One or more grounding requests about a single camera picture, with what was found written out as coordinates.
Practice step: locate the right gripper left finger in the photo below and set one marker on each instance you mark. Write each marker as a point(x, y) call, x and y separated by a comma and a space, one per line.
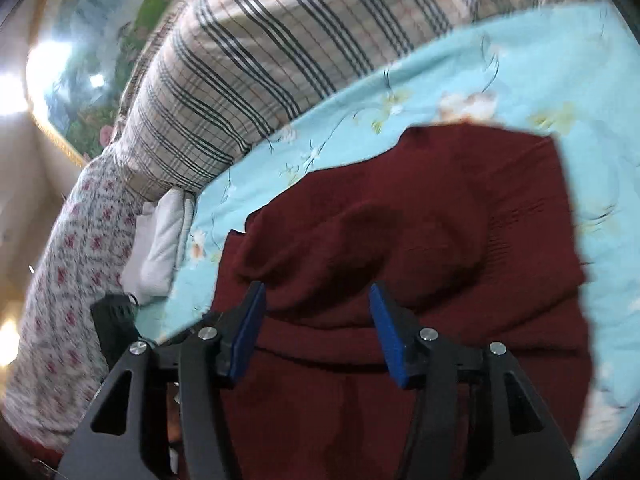
point(124, 432)

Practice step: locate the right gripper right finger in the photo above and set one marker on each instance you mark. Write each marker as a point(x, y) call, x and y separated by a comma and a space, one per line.
point(475, 400)

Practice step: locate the dark red knit sweater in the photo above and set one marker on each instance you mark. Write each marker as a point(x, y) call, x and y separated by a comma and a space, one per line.
point(468, 226)

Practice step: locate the pink floral patterned sheet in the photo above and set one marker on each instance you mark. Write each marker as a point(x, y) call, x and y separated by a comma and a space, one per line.
point(59, 364)

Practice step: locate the white folded blanket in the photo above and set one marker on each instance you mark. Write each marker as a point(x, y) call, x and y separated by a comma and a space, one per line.
point(159, 245)

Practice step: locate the gold framed landscape painting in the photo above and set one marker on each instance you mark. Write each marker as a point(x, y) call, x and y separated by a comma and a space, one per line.
point(81, 55)

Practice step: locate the plaid checkered quilt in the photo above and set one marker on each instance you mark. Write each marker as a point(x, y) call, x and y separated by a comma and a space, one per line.
point(218, 76)

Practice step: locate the light blue floral bedsheet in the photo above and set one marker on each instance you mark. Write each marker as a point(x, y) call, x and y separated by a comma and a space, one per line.
point(570, 73)

